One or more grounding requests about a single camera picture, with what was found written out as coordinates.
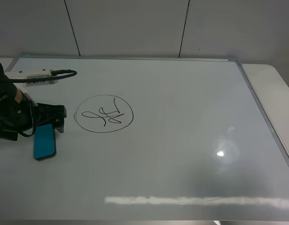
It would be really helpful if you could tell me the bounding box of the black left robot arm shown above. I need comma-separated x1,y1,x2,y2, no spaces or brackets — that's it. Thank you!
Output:
0,63,67,141

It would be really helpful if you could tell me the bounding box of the blue whiteboard eraser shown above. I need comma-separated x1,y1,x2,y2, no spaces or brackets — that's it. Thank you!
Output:
33,124,56,161

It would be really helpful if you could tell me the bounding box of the white whiteboard with aluminium frame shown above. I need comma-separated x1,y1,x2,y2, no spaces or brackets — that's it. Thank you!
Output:
0,58,289,221

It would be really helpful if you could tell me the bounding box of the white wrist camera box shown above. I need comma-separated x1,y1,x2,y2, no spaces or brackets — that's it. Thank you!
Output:
5,69,58,88

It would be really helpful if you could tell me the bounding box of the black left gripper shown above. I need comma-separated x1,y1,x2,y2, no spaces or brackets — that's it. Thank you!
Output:
8,92,67,141

